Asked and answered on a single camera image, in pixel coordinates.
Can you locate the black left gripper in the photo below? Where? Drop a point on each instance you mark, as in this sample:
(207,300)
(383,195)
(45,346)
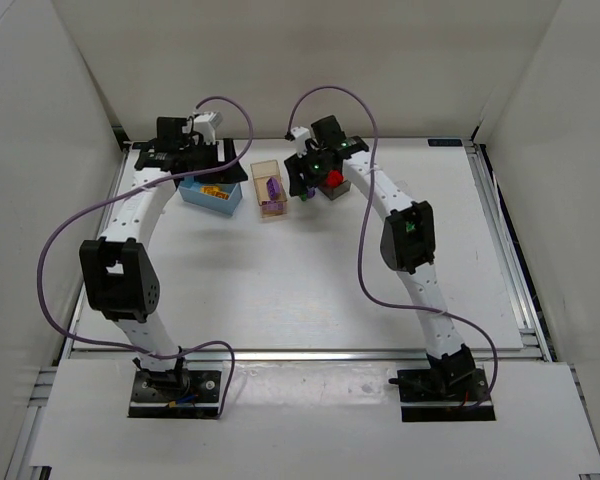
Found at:
(219,160)

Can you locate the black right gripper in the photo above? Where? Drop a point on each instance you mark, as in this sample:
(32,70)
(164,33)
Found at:
(304,175)

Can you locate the purple lego brick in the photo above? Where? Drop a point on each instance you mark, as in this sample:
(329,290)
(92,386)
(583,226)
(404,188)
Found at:
(273,188)

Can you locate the yellow curved lego brick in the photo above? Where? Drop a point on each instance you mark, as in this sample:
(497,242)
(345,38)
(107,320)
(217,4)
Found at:
(215,191)

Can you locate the red round lego piece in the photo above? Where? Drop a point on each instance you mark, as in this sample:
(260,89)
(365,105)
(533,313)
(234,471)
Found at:
(334,179)

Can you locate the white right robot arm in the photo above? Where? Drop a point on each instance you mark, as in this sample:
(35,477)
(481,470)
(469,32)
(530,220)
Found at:
(407,244)

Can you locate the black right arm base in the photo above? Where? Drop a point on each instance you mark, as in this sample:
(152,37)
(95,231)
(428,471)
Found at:
(421,402)

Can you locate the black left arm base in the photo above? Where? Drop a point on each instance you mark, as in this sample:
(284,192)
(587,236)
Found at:
(176,394)

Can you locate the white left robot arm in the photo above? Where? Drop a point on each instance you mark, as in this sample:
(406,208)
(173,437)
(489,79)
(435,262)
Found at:
(120,280)

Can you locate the grey transparent container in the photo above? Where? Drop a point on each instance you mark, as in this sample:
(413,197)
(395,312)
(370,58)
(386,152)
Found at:
(333,193)

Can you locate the blue rectangular container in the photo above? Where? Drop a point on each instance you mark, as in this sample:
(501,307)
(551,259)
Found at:
(190,193)

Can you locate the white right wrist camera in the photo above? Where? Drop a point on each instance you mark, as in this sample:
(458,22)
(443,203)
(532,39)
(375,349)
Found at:
(299,137)

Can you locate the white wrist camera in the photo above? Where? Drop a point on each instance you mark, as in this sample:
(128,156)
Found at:
(205,124)
(299,137)

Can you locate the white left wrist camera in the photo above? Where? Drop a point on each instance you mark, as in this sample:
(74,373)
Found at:
(205,124)

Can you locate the aluminium table edge rail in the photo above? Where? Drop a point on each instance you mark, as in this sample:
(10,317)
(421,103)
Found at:
(524,354)

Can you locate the right aluminium frame rail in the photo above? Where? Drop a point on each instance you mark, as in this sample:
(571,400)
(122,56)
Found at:
(519,288)

